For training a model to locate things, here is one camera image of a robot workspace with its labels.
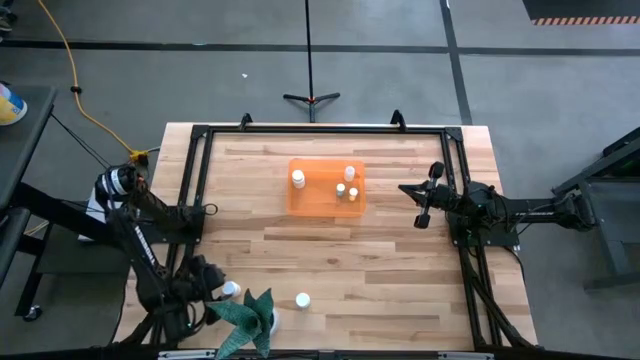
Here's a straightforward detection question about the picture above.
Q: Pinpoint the yellow extension cable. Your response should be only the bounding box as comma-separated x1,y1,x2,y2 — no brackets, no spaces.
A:
37,0,150,165

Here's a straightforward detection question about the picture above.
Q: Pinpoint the white box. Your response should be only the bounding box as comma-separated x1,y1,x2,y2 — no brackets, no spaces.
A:
77,184,124,244

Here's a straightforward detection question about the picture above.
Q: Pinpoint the black side table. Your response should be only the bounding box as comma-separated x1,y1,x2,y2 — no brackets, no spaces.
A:
0,83,59,214

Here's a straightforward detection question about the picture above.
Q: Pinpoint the person's shoe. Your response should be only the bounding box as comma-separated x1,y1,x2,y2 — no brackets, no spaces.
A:
0,0,19,34

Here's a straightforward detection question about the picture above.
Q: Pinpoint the black wheeled stand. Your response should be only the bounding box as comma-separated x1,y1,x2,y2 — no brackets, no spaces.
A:
0,182,132,322

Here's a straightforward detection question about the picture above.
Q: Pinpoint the black aluminium table frame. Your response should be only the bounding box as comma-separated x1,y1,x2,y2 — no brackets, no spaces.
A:
113,109,540,360

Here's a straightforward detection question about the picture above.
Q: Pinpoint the black metal stand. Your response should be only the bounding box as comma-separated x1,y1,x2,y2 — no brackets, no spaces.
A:
551,127,640,292

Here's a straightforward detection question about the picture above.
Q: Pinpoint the thin black cable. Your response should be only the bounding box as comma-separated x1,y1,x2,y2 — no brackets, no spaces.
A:
49,112,114,170

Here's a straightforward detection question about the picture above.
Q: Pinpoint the orange plastic basket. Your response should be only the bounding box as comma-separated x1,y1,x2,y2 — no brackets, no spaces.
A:
286,157,367,219

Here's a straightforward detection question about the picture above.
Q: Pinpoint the yellow blue white container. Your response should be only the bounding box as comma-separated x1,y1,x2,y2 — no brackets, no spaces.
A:
0,82,29,127

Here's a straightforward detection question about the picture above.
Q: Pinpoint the black mat hazard-striped edge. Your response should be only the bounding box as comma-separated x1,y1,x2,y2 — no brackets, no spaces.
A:
521,0,640,27

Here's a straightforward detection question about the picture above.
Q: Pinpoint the black tripod stand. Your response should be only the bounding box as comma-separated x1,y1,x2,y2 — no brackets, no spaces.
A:
282,0,342,124

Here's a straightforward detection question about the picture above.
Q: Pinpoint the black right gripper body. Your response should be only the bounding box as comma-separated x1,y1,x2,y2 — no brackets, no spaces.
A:
413,160,472,231

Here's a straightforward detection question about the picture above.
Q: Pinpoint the green textured leaf decoration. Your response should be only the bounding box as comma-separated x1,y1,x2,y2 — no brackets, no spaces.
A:
206,287,276,360

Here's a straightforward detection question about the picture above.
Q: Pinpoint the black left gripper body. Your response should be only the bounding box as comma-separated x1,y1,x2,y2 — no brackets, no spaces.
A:
167,253,227,334

